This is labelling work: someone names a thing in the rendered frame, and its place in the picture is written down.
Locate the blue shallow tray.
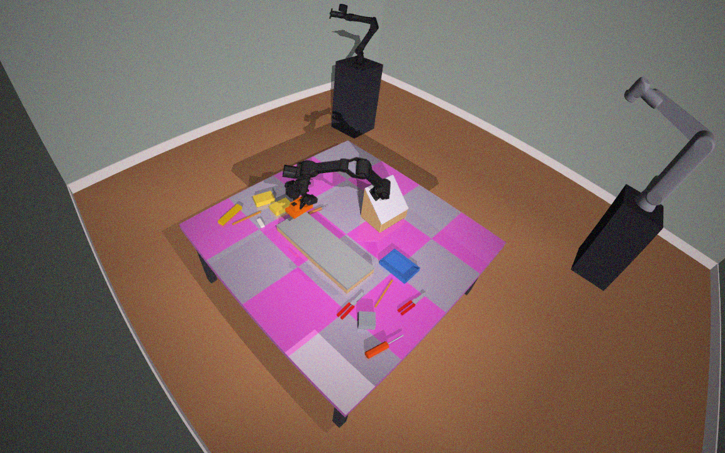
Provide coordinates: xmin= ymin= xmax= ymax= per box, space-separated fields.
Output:
xmin=379 ymin=249 xmax=420 ymax=284

